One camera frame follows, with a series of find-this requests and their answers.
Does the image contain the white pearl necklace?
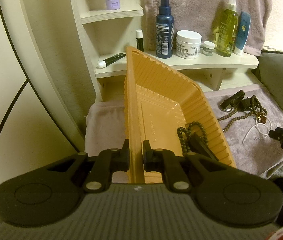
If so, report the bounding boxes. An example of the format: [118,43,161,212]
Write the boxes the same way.
[241,115,273,144]

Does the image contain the dark bead bracelet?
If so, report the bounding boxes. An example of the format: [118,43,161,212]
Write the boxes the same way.
[176,121,209,155]

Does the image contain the orange plastic tray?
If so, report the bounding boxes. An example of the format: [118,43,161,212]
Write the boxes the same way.
[124,46,236,183]

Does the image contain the dark beaded jewelry cluster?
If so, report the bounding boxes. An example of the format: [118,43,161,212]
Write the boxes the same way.
[240,95,268,124]

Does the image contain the black tube white cap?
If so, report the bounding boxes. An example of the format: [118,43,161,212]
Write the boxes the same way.
[97,53,126,69]

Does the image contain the white cream jar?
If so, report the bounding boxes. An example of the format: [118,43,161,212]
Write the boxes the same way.
[176,30,202,59]

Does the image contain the small white green jar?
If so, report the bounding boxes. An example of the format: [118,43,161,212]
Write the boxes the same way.
[202,41,215,56]

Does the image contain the blue white tube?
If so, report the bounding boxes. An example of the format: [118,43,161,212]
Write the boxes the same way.
[234,11,251,55]

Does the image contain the black white lip balm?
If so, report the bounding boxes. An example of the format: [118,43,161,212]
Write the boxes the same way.
[135,29,144,51]

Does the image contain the white wooden shelf unit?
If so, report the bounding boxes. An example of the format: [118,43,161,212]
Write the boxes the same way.
[66,0,260,103]

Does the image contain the green oil spray bottle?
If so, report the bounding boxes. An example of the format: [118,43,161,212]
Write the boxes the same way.
[216,0,239,57]

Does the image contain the blue spray bottle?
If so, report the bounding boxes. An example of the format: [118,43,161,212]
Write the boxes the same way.
[156,0,174,59]

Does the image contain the pink hanging towel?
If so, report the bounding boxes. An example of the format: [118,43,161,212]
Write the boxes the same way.
[144,0,272,56]

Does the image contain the long brown bead necklace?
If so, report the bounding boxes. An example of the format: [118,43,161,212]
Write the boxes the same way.
[216,110,255,133]

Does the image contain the black cable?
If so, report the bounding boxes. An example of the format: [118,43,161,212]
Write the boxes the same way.
[0,0,32,193]

